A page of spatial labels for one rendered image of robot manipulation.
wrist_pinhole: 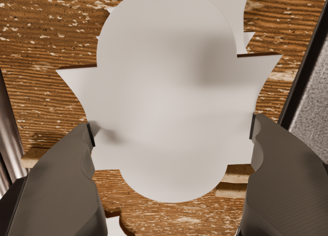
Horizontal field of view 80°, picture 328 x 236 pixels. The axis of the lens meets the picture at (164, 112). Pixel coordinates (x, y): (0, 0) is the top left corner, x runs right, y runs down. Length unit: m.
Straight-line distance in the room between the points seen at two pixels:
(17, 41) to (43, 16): 0.04
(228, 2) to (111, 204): 0.34
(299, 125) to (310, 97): 0.04
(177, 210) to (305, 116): 0.25
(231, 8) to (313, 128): 0.23
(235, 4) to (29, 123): 0.28
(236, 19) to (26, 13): 0.21
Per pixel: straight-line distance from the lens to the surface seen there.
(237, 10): 0.20
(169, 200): 0.16
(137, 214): 0.40
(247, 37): 0.21
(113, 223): 0.40
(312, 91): 0.33
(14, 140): 0.39
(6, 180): 0.47
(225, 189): 0.32
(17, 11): 0.28
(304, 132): 0.36
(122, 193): 0.36
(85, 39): 0.25
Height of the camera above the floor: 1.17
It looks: 63 degrees down
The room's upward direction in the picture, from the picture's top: 179 degrees counter-clockwise
